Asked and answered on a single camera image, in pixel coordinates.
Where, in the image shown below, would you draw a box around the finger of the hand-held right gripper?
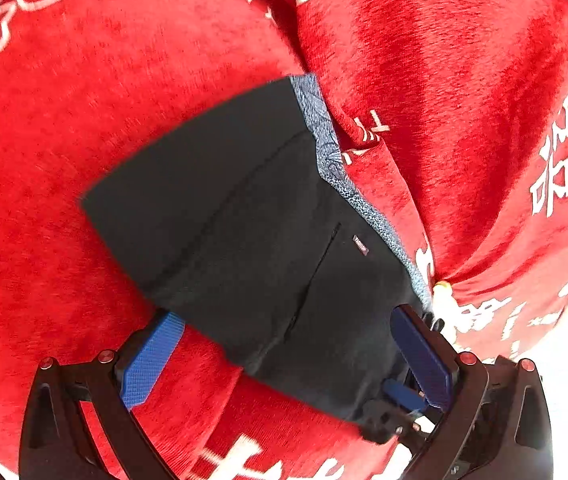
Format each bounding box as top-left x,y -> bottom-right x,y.
421,310 -> 446,334
361,379 -> 440,445

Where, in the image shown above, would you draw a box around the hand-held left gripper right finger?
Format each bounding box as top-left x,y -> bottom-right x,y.
390,304 -> 555,480

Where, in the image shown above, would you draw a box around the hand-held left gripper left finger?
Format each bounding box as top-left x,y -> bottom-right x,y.
18,310 -> 187,480

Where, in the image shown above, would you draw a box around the black pants with grey trim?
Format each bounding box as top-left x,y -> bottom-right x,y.
81,74 -> 437,431

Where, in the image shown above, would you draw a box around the red blanket with white print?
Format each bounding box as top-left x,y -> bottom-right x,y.
0,0 -> 568,480

